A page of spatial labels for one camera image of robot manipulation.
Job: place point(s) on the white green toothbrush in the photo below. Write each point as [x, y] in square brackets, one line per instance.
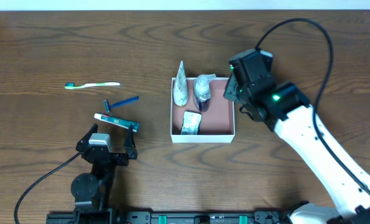
[72, 86]

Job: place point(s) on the white pink-lined cardboard box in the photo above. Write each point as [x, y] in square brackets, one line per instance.
[217, 123]

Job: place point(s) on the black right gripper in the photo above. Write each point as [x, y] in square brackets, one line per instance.
[230, 91]

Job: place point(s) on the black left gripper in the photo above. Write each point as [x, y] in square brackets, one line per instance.
[117, 157]

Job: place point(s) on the clear pump bottle blue liquid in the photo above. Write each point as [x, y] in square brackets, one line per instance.
[202, 92]

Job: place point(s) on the blue disposable razor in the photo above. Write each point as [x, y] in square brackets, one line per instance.
[108, 107]

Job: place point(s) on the white cosmetic tube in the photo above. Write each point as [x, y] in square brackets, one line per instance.
[180, 90]

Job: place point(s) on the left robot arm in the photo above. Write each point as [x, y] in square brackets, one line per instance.
[92, 190]

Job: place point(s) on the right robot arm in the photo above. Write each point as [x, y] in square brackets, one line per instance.
[286, 111]

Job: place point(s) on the green white soap box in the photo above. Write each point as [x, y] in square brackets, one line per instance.
[191, 123]

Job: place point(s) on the teal white toothpaste tube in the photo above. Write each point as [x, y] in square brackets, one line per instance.
[117, 121]

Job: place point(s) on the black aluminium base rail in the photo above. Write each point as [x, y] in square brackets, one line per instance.
[172, 218]

